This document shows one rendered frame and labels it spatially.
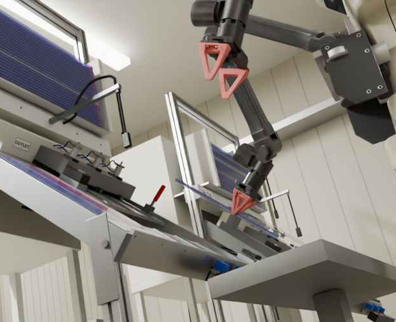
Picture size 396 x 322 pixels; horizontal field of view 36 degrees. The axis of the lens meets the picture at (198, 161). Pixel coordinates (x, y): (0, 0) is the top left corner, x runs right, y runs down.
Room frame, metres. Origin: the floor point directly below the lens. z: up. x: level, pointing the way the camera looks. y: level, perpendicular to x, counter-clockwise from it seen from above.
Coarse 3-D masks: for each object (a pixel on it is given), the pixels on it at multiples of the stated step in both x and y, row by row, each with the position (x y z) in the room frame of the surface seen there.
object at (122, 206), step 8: (0, 152) 1.49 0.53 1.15; (24, 160) 1.59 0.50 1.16; (40, 168) 1.61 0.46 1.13; (56, 176) 1.60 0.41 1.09; (88, 192) 1.61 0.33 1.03; (96, 192) 1.73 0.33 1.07; (104, 200) 1.62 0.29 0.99; (112, 200) 1.71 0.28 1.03; (120, 200) 1.83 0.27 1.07; (112, 208) 1.62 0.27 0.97; (120, 208) 1.65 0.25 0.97; (128, 208) 1.72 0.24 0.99; (136, 208) 1.83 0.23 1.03; (128, 216) 1.87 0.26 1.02; (136, 216) 1.73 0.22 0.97; (144, 216) 1.76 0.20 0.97; (152, 216) 1.88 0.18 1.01; (160, 224) 1.86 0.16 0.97
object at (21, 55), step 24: (0, 24) 1.50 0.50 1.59; (24, 24) 1.60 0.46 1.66; (0, 48) 1.50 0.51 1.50; (24, 48) 1.59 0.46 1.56; (48, 48) 1.70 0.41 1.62; (0, 72) 1.49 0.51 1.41; (24, 72) 1.58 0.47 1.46; (48, 72) 1.69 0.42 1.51; (72, 72) 1.81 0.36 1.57; (48, 96) 1.67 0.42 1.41; (72, 96) 1.79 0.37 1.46; (96, 120) 1.90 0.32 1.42
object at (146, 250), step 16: (144, 240) 1.20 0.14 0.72; (160, 240) 1.24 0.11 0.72; (128, 256) 1.19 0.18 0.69; (144, 256) 1.23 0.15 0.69; (160, 256) 1.28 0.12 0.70; (176, 256) 1.33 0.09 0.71; (192, 256) 1.39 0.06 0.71; (208, 256) 1.45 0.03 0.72; (224, 256) 1.52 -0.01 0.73; (176, 272) 1.37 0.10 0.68; (192, 272) 1.43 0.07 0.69; (208, 272) 1.49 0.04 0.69
